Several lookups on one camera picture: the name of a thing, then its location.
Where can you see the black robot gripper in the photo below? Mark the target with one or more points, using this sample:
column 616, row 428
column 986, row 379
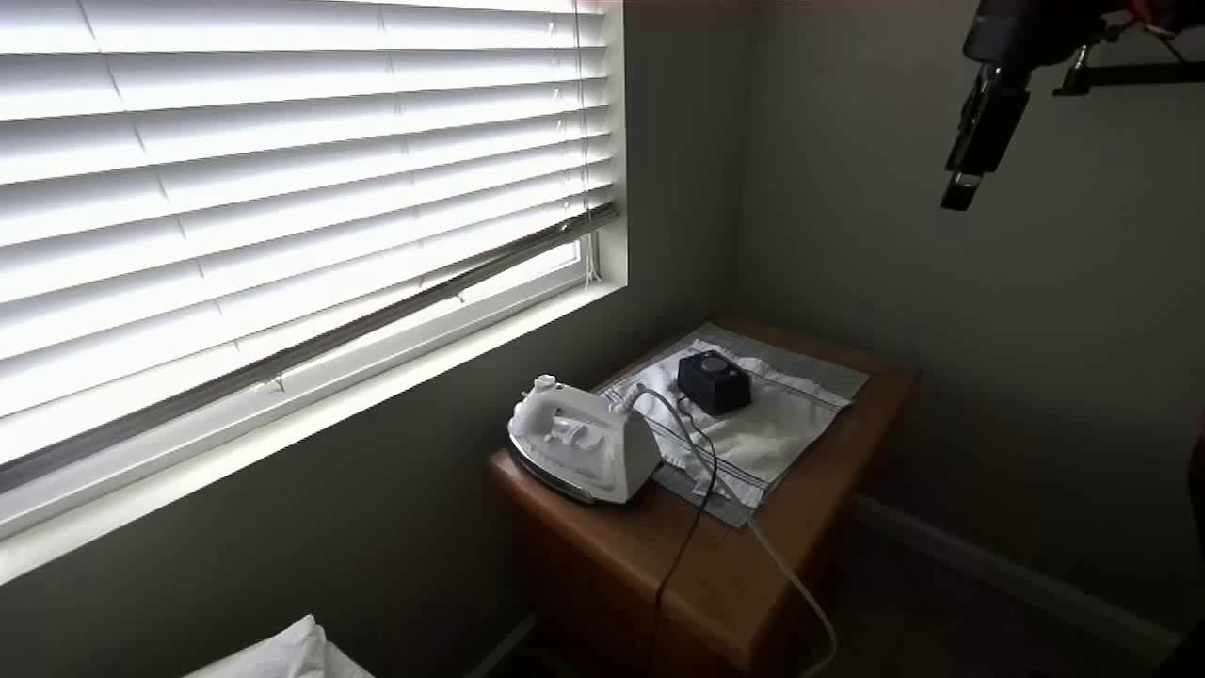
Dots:
column 1010, row 39

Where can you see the black alarm clock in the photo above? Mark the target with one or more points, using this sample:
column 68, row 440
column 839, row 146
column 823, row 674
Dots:
column 715, row 383

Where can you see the white striped towel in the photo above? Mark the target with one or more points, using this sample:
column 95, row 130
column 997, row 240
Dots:
column 766, row 405

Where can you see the white baseboard trim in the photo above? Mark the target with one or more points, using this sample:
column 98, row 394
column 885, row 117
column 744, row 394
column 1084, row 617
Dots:
column 1026, row 584

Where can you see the grey woven placemat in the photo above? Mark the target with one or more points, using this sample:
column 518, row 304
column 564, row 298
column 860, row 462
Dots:
column 756, row 421

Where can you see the white clothes iron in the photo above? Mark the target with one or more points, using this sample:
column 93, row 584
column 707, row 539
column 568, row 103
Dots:
column 587, row 445

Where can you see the wooden side table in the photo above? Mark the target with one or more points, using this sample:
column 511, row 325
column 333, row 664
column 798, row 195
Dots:
column 659, row 593

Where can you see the white window blinds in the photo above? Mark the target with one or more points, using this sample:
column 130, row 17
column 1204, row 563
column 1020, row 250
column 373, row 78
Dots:
column 190, row 187

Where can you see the white pillow corner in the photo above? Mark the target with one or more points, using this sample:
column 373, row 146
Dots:
column 299, row 651

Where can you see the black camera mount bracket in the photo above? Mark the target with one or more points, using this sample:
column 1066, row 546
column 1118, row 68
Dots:
column 1160, row 22

